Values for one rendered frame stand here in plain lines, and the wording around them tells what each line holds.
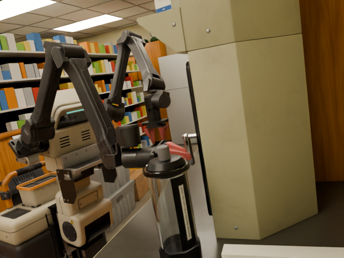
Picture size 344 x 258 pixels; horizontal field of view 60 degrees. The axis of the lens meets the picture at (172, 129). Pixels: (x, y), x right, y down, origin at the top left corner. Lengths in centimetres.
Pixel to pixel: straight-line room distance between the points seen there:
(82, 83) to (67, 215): 76
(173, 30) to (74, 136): 90
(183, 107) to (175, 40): 521
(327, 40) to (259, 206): 56
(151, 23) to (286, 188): 52
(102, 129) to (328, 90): 71
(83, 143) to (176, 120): 459
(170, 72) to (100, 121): 505
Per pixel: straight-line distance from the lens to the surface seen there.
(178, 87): 590
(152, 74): 128
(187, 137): 78
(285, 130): 78
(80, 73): 100
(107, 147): 91
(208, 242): 81
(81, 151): 149
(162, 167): 65
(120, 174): 321
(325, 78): 106
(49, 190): 180
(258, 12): 74
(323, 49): 106
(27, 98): 368
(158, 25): 74
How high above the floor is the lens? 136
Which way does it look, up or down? 9 degrees down
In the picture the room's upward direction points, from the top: 10 degrees counter-clockwise
